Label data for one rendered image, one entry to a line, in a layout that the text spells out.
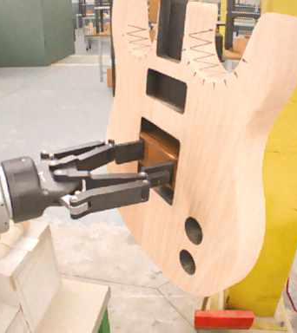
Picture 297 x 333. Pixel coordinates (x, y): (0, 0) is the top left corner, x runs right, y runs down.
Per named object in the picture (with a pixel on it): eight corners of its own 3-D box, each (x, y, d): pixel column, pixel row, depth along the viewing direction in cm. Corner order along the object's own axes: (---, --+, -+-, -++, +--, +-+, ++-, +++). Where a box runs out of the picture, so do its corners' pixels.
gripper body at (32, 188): (3, 200, 42) (69, 186, 46) (16, 239, 35) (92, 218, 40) (-5, 149, 38) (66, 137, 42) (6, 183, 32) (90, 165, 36)
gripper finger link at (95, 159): (55, 193, 41) (49, 189, 42) (115, 164, 49) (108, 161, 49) (53, 166, 39) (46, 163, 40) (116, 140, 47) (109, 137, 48)
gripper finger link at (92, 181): (54, 169, 39) (53, 174, 37) (147, 166, 41) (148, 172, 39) (56, 196, 40) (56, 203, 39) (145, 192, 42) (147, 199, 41)
